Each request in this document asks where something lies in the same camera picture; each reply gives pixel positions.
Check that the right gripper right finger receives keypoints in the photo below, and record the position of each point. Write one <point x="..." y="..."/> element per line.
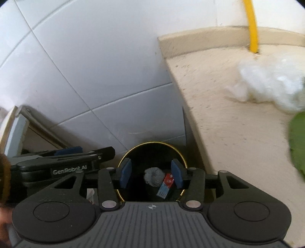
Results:
<point x="192" y="183"/>

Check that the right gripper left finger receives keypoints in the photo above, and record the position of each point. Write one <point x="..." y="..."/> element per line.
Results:
<point x="110" y="181"/>

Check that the red iced tea carton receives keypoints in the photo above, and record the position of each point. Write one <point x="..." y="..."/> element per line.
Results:
<point x="165" y="186"/>

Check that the clear plastic bag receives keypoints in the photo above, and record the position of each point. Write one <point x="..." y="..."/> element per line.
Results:
<point x="277" y="78"/>

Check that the white foam fruit net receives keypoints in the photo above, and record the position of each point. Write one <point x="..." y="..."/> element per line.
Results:
<point x="154" y="176"/>

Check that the black trash bin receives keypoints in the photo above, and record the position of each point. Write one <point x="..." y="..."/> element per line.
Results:
<point x="144" y="156"/>

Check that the person's hand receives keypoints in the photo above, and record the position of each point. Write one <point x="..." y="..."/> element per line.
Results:
<point x="6" y="212"/>

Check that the large green lettuce leaf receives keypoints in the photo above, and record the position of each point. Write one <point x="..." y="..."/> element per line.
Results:
<point x="296" y="139"/>

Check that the yellow gas pipe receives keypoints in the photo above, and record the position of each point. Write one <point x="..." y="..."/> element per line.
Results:
<point x="252" y="26"/>

